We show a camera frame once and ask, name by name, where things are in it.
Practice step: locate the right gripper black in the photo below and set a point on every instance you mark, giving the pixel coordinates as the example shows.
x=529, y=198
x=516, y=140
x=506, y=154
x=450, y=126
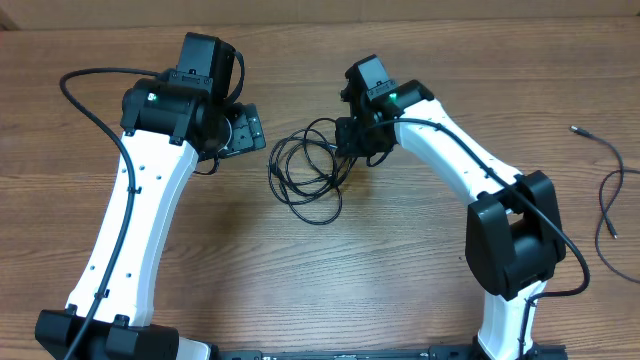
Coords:
x=351, y=147

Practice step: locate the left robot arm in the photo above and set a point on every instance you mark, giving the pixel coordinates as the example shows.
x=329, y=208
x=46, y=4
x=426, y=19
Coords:
x=171, y=121

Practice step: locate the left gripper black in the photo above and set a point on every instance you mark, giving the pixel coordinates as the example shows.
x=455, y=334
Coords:
x=249, y=133

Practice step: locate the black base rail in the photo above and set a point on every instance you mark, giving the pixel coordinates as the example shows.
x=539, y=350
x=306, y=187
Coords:
x=350, y=355

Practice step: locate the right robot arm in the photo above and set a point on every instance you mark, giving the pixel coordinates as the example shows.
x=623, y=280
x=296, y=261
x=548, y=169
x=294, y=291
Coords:
x=513, y=228

